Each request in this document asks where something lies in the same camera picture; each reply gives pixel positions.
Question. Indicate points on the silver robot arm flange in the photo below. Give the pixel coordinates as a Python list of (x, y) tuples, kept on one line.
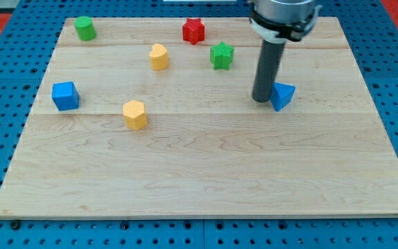
[(277, 21)]

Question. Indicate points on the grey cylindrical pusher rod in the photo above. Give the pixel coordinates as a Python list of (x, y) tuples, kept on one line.
[(267, 68)]

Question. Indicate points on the wooden board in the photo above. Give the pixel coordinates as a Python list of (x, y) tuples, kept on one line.
[(209, 151)]

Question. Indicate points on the green star block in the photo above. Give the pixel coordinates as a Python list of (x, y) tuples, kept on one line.
[(221, 56)]

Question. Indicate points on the yellow heart block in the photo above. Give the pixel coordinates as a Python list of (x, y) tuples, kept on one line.
[(158, 56)]

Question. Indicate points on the blue triangle block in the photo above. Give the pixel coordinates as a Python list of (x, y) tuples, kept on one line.
[(281, 95)]

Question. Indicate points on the green cylinder block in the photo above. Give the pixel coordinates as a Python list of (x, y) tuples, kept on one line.
[(85, 28)]

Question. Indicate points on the blue cube block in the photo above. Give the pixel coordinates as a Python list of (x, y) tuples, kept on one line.
[(65, 96)]

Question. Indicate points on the red star block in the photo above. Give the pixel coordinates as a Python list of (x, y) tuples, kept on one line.
[(193, 31)]

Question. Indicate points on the yellow hexagon block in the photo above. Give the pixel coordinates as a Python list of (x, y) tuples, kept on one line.
[(134, 114)]

